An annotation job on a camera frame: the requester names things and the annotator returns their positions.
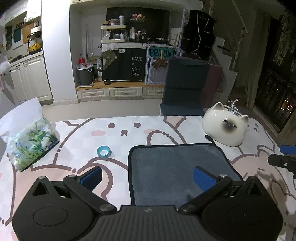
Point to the cartoon bear tablecloth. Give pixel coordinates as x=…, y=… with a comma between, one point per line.
x=76, y=153

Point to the black have a nice day cloth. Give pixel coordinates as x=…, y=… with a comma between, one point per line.
x=124, y=64

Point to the blue tape roll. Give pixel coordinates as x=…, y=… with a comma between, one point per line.
x=104, y=152

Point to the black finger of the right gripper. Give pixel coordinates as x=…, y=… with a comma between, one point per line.
x=287, y=162

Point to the white kitchen cabinet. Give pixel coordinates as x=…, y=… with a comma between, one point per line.
x=30, y=79

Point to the white cat-shaped ceramic bowl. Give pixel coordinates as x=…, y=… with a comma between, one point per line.
x=223, y=126

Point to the floral tissue pack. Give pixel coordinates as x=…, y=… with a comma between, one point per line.
x=27, y=133

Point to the poison sign pegboard crate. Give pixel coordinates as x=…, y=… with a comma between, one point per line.
x=157, y=60

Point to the white two-tier shelf rack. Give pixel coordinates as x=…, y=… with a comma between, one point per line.
x=113, y=34

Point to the silver ornament behind cat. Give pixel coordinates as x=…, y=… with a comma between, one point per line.
x=233, y=109

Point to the black hanging jacket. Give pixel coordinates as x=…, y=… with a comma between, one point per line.
x=198, y=37

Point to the grey towel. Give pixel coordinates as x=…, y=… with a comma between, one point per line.
x=174, y=174

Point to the dark grey trash bin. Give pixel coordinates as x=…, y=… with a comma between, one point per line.
x=85, y=73

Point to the dark upholstered chair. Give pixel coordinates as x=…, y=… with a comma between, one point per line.
x=184, y=83

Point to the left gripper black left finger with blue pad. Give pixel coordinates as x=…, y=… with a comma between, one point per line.
x=62, y=210

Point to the white drawer cabinet bench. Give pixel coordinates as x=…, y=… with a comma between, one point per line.
x=119, y=91

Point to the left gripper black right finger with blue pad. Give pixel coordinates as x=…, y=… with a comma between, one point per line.
x=234, y=210

